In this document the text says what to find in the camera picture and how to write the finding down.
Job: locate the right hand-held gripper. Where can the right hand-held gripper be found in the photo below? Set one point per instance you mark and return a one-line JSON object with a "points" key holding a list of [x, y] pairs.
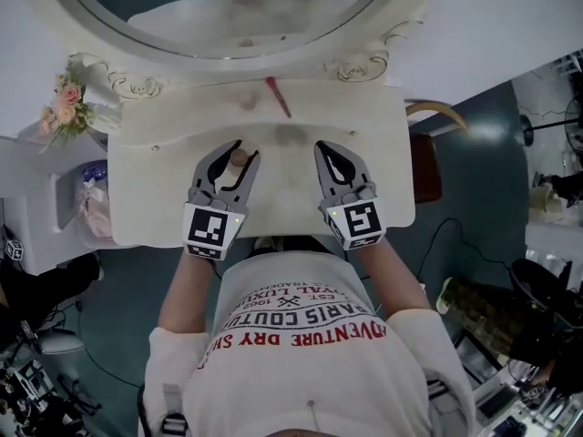
{"points": [[360, 219]]}

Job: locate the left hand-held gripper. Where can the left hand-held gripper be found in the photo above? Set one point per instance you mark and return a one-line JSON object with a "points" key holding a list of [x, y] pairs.
{"points": [[209, 226]]}

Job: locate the small pink container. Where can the small pink container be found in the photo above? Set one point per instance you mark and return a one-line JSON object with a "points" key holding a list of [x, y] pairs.
{"points": [[238, 157]]}

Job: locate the person's left forearm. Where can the person's left forearm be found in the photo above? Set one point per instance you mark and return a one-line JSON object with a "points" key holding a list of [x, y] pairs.
{"points": [[189, 289]]}

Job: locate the person's right forearm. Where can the person's right forearm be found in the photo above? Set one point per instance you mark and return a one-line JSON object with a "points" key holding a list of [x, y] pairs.
{"points": [[394, 280]]}

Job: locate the white dressing table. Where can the white dressing table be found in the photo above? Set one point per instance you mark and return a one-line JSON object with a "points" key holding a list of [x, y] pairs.
{"points": [[282, 189]]}

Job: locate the person's white shoe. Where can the person's white shoe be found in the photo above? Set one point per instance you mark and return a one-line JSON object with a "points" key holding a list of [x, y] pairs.
{"points": [[268, 243]]}

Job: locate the brown wooden chair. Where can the brown wooden chair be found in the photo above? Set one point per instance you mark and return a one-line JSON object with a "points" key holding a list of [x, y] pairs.
{"points": [[428, 171]]}

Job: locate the red slender stick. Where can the red slender stick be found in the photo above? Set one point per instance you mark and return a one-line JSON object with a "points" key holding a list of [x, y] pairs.
{"points": [[280, 98]]}

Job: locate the pink fabric bundle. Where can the pink fabric bundle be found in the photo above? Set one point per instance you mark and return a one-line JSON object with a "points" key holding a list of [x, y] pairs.
{"points": [[93, 207]]}

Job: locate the oval white-framed mirror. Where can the oval white-framed mirror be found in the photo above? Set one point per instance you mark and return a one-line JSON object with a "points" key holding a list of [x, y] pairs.
{"points": [[136, 30]]}

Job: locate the pink flower bouquet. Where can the pink flower bouquet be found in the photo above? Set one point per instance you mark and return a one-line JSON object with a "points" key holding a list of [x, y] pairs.
{"points": [[68, 100]]}

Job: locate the person's white printed shirt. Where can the person's white printed shirt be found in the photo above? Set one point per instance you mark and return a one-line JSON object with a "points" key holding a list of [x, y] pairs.
{"points": [[309, 358]]}

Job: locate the black standing fan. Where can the black standing fan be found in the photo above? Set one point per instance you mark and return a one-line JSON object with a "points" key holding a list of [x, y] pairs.
{"points": [[530, 128]]}

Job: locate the white side cabinet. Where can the white side cabinet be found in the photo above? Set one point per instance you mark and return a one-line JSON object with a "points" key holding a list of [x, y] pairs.
{"points": [[27, 185]]}

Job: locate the white patterned box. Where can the white patterned box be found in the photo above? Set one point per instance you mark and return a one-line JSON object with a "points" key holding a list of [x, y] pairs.
{"points": [[13, 250]]}

